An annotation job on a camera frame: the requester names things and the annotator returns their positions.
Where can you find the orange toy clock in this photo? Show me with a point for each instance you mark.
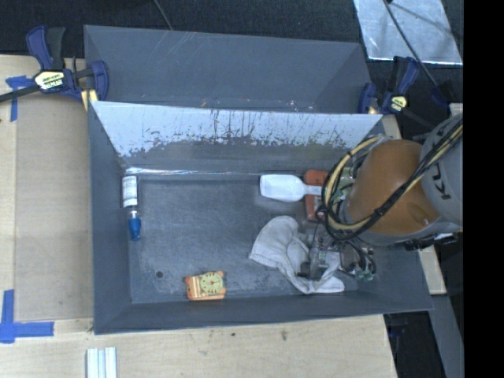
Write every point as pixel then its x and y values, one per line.
pixel 206 286

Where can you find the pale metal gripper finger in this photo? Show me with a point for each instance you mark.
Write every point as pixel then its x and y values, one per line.
pixel 306 269
pixel 321 266

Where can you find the grey metal bin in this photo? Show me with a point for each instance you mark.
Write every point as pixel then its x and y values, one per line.
pixel 197 227

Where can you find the white cloth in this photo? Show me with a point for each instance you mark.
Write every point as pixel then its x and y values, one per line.
pixel 275 246

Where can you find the orange packet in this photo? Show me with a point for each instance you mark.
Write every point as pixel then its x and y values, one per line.
pixel 313 207

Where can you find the clear bottle with blue cap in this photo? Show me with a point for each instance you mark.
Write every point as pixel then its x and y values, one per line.
pixel 130 195

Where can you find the pale wood board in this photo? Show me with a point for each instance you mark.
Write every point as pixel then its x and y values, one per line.
pixel 51 211

